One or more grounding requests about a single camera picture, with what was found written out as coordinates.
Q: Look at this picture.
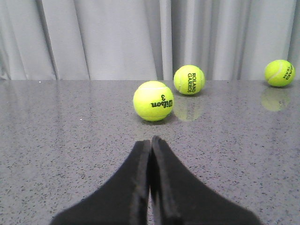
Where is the Head Team tennis ball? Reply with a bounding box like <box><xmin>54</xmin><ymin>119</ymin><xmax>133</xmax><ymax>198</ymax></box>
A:
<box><xmin>264</xmin><ymin>60</ymin><xmax>296</xmax><ymax>87</ymax></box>

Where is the grey curtain backdrop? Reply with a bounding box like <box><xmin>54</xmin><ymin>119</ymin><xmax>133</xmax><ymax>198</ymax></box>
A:
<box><xmin>0</xmin><ymin>0</ymin><xmax>300</xmax><ymax>80</ymax></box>

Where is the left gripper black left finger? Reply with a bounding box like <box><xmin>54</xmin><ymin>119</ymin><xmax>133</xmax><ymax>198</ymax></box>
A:
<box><xmin>51</xmin><ymin>140</ymin><xmax>150</xmax><ymax>225</ymax></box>

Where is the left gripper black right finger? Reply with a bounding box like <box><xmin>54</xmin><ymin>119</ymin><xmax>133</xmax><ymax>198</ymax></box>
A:
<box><xmin>150</xmin><ymin>136</ymin><xmax>261</xmax><ymax>225</ymax></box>

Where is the Roland Garros tennis ball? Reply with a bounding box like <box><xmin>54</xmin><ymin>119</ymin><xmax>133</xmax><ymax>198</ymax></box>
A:
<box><xmin>173</xmin><ymin>65</ymin><xmax>206</xmax><ymax>95</ymax></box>

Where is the Wilson 3 tennis ball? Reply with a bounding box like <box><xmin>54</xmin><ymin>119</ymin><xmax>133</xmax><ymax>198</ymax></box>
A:
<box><xmin>133</xmin><ymin>81</ymin><xmax>174</xmax><ymax>121</ymax></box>

